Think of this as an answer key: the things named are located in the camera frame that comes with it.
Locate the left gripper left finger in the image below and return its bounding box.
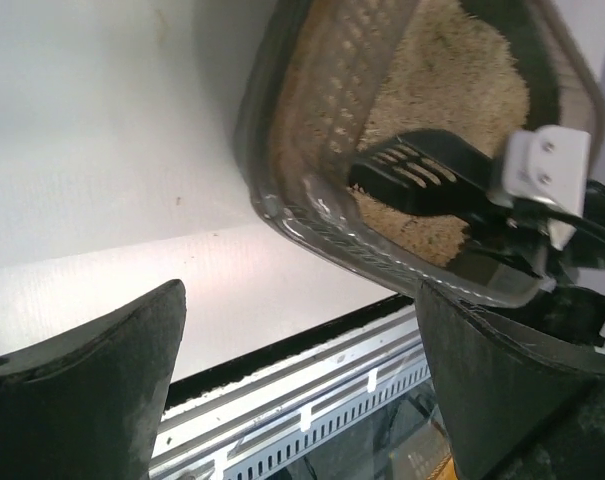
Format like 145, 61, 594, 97
0, 280, 186, 479

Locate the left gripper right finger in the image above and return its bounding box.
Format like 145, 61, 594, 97
415, 282, 605, 479

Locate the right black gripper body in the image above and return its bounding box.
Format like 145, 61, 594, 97
469, 182, 605, 347

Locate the black slotted litter scoop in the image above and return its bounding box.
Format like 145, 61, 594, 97
348, 129, 510, 226

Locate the brown translucent litter box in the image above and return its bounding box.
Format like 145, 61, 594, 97
234, 1, 605, 308

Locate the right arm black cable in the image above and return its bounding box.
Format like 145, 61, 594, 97
546, 209, 605, 244

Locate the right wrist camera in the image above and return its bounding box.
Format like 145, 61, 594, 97
489, 123, 593, 251

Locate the aluminium mounting rail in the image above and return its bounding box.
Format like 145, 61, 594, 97
149, 306, 425, 479

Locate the grey slotted cable duct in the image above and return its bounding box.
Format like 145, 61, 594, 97
210, 352, 430, 479

